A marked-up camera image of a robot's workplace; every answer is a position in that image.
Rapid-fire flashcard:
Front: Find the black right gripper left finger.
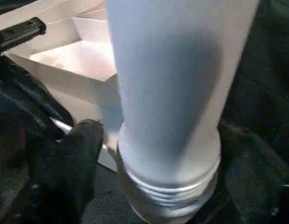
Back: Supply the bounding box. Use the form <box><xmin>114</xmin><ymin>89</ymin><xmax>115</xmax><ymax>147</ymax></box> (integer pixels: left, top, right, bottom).
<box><xmin>0</xmin><ymin>119</ymin><xmax>106</xmax><ymax>224</ymax></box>

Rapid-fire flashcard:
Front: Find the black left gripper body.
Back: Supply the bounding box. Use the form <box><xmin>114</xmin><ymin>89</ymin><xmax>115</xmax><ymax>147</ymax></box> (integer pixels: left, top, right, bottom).
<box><xmin>0</xmin><ymin>17</ymin><xmax>47</xmax><ymax>53</ymax></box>

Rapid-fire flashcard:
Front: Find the black work mat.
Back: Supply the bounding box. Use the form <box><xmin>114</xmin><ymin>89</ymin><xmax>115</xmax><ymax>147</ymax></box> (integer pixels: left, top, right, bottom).
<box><xmin>0</xmin><ymin>0</ymin><xmax>289</xmax><ymax>224</ymax></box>

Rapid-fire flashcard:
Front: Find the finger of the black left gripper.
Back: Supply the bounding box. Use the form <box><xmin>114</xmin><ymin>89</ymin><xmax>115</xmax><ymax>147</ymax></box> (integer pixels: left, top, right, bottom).
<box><xmin>0</xmin><ymin>55</ymin><xmax>76</xmax><ymax>143</ymax></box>

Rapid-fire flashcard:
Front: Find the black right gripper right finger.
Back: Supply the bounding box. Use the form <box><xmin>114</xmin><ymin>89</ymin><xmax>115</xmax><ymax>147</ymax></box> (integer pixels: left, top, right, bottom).
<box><xmin>195</xmin><ymin>120</ymin><xmax>289</xmax><ymax>224</ymax></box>

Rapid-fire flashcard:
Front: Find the white plastic table leg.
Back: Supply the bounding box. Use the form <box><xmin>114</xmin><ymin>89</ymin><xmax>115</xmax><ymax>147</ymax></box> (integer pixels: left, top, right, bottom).
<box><xmin>104</xmin><ymin>0</ymin><xmax>260</xmax><ymax>224</ymax></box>

